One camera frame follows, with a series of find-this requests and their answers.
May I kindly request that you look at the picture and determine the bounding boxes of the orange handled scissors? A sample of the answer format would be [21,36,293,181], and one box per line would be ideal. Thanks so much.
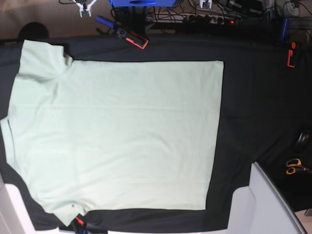
[285,158,312,175]

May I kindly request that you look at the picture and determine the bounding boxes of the blue plastic box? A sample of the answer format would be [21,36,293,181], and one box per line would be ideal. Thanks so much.
[109,0,176,7]

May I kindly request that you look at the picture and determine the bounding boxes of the white power strip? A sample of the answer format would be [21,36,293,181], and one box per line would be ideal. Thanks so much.
[146,13,238,25]

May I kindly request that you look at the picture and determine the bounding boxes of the red black clamp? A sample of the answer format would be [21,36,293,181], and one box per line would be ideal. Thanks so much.
[287,41,296,68]
[117,28,149,49]

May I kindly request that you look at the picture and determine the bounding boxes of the black round tape roll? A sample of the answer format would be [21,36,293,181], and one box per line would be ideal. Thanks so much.
[293,130,312,153]

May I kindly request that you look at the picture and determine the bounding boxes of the red clamp bottom edge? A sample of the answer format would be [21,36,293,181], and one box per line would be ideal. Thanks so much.
[75,217,84,227]

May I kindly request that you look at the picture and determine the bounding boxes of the red black clamp top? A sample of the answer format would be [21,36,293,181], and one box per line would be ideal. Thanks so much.
[117,28,149,49]

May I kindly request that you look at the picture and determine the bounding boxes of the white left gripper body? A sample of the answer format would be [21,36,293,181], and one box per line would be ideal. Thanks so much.
[199,0,212,9]

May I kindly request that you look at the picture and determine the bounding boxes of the blue handle tool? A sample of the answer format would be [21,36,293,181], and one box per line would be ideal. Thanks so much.
[96,16,115,28]

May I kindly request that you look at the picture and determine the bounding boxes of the white table block left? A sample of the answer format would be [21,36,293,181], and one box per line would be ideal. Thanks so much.
[0,177,36,234]

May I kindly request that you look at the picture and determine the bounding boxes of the red black clamp right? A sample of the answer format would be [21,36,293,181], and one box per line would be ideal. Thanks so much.
[287,41,296,68]

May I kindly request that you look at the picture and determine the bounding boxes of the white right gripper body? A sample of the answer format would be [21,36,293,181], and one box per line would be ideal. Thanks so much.
[73,0,97,18]

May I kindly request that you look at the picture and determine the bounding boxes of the blue cylinder right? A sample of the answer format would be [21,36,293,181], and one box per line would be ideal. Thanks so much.
[280,18,289,42]

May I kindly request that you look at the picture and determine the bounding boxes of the black table cloth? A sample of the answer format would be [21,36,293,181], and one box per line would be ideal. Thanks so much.
[0,34,312,231]

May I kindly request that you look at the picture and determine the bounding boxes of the light green T-shirt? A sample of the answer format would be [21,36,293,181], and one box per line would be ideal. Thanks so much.
[0,40,224,225]

